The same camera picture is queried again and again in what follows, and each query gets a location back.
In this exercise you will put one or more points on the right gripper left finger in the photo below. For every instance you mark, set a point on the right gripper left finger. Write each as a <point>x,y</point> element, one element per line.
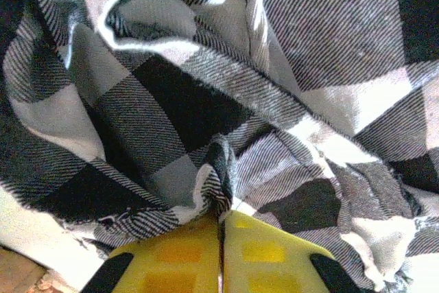
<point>171,265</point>

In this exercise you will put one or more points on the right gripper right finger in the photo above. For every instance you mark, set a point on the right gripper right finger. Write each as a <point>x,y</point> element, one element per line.
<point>271,262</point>

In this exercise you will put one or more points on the black white checked shirt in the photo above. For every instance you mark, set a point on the black white checked shirt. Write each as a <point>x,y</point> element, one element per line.
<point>219,94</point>

